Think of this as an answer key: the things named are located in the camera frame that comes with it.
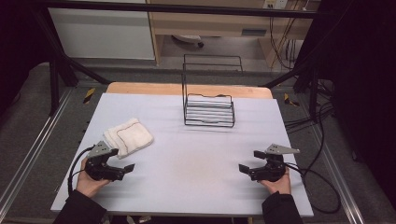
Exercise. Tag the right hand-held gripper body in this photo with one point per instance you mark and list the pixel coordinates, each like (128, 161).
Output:
(272, 169)

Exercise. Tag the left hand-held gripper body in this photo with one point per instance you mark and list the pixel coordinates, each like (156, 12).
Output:
(99, 169)

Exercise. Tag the white towel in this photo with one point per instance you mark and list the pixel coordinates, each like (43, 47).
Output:
(134, 137)

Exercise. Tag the person's right hand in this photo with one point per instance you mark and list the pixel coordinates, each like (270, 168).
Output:
(281, 186)

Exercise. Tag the person's left hand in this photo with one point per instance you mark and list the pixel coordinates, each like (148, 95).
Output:
(85, 185)

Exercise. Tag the yellow black tape strip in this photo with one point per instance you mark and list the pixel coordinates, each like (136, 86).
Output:
(89, 95)
(290, 100)

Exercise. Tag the wooden table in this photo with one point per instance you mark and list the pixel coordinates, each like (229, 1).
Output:
(149, 88)

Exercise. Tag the black metal stand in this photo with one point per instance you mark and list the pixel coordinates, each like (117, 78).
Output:
(313, 90)
(54, 84)

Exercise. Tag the white cabinet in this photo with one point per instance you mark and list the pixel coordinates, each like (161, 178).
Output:
(102, 34)

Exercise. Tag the black curtain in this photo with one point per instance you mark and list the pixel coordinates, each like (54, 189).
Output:
(15, 46)
(364, 77)

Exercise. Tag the white chair base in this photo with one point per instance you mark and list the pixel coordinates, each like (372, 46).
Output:
(186, 39)

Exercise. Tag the light wooden desk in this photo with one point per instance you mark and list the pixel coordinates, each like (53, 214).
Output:
(218, 23)

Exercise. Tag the black metal crossbar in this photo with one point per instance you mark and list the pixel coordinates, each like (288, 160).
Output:
(174, 8)

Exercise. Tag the aluminium floor rail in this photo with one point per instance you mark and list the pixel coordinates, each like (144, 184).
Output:
(34, 146)
(339, 177)

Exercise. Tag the wall power outlet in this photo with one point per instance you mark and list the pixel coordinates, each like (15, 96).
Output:
(275, 3)

